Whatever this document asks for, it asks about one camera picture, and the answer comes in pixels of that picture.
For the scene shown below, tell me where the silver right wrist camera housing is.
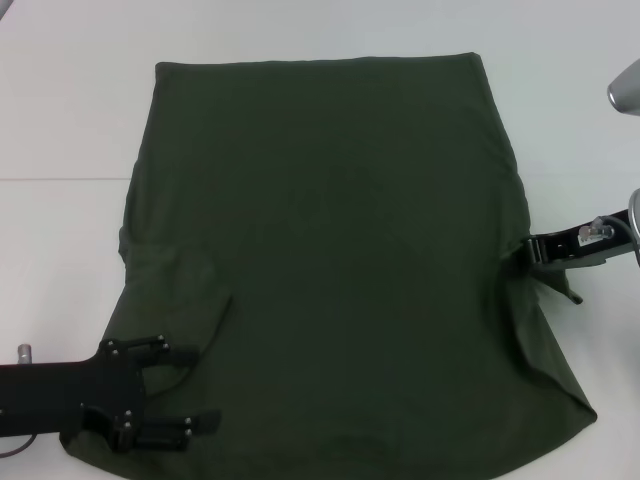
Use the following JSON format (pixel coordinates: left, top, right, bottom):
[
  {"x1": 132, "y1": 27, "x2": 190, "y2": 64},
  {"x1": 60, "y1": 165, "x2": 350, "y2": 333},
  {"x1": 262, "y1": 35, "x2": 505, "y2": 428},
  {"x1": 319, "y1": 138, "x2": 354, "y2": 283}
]
[{"x1": 606, "y1": 56, "x2": 640, "y2": 120}]

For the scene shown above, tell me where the dark green shirt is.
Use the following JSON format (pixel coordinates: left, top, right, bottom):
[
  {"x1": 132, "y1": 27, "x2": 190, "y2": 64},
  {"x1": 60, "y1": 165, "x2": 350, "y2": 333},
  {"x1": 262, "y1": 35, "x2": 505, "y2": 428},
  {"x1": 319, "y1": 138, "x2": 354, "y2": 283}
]
[{"x1": 58, "y1": 51, "x2": 599, "y2": 480}]

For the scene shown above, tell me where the thin right arm cable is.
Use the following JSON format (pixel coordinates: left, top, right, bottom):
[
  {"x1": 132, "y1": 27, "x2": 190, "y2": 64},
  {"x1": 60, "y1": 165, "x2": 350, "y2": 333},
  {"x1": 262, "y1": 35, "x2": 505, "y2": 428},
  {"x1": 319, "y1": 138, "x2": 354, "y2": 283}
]
[{"x1": 606, "y1": 213, "x2": 640, "y2": 267}]

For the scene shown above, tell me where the thin left arm cable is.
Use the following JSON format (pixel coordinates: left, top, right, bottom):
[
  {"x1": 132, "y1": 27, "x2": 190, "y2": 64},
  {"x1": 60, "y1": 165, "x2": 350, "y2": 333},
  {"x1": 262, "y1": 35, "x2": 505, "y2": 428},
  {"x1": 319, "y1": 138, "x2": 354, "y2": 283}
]
[{"x1": 0, "y1": 432, "x2": 37, "y2": 457}]

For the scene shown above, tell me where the thin arm cable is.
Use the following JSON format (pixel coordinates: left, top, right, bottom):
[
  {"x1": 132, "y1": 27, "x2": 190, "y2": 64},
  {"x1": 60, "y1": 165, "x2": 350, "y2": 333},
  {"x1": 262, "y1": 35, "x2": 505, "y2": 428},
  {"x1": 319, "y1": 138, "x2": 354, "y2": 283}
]
[
  {"x1": 606, "y1": 213, "x2": 640, "y2": 267},
  {"x1": 0, "y1": 432, "x2": 37, "y2": 457}
]

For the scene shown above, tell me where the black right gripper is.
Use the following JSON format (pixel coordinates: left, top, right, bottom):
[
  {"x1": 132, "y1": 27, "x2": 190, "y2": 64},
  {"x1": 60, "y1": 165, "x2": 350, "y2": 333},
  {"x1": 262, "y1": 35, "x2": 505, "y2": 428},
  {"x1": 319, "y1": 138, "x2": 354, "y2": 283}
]
[{"x1": 521, "y1": 208, "x2": 634, "y2": 275}]

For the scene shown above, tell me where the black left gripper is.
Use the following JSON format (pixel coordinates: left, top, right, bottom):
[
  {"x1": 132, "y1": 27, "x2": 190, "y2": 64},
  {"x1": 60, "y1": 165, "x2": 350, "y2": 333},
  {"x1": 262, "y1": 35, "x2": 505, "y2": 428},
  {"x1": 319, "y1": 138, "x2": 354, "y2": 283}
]
[{"x1": 0, "y1": 336, "x2": 223, "y2": 442}]

